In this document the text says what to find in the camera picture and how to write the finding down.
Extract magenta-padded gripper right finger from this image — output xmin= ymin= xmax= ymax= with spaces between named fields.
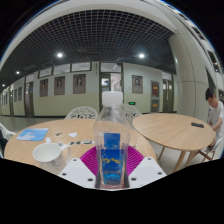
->
xmin=123 ymin=145 xmax=167 ymax=190

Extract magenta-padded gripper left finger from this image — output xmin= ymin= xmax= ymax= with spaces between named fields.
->
xmin=57 ymin=145 xmax=100 ymax=190

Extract clear water bottle blue label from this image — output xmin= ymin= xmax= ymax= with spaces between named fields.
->
xmin=92 ymin=90 xmax=132 ymax=190

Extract white ceramic mug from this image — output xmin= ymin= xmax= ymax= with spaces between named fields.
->
xmin=32 ymin=142 xmax=73 ymax=176

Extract round wooden side table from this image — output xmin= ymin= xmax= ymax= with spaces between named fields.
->
xmin=132 ymin=112 xmax=217 ymax=173

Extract light blue booklet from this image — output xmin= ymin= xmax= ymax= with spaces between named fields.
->
xmin=15 ymin=127 xmax=50 ymax=142

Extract white perforated back chair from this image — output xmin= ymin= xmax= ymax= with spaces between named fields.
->
xmin=121 ymin=103 xmax=144 ymax=121
xmin=64 ymin=105 xmax=100 ymax=120

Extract black phone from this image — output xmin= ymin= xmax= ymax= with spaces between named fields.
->
xmin=190 ymin=121 xmax=205 ymax=129

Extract black bag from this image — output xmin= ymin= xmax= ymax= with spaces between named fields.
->
xmin=0 ymin=138 xmax=8 ymax=158

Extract white plastic chair wooden legs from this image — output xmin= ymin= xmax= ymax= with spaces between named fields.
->
xmin=0 ymin=122 xmax=17 ymax=141

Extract dark green open door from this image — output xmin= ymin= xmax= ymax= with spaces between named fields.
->
xmin=99 ymin=73 xmax=113 ymax=112

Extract person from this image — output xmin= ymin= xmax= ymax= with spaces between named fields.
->
xmin=203 ymin=87 xmax=224 ymax=151

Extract round ceiling lights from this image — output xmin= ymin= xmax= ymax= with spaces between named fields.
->
xmin=14 ymin=51 xmax=146 ymax=76

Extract framed wall pictures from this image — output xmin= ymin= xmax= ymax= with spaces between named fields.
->
xmin=0 ymin=73 xmax=160 ymax=104

